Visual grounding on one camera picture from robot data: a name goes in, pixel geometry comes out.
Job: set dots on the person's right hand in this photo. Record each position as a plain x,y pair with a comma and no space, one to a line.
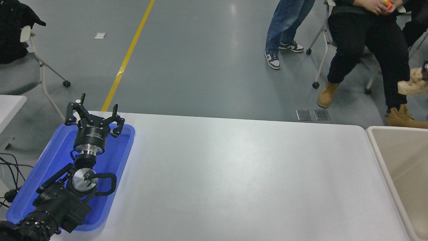
371,5

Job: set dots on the black power plug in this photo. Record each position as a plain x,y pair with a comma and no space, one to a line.
10,195

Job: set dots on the grey seat wheeled chair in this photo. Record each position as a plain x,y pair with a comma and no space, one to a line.
16,73

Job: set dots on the large pale bin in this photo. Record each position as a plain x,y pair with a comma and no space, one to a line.
404,167

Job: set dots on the black jacket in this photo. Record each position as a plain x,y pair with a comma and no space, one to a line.
13,30

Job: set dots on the person's left hand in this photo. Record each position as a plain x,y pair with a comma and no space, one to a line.
395,5

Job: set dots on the small white side table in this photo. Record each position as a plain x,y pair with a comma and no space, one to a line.
10,107

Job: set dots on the blue plastic tray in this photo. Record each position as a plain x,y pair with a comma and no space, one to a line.
50,157

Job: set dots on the metal floor plate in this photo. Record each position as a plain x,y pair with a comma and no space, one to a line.
304,114
321,114

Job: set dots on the small puzzle cube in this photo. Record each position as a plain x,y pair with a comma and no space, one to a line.
388,4

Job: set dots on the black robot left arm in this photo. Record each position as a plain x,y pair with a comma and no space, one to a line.
60,204

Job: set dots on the person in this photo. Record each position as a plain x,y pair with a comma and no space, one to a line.
284,20
364,36
418,20

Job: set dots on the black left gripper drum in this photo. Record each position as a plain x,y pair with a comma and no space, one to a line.
92,135

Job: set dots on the white frame wheeled chair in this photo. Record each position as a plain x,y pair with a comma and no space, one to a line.
315,85

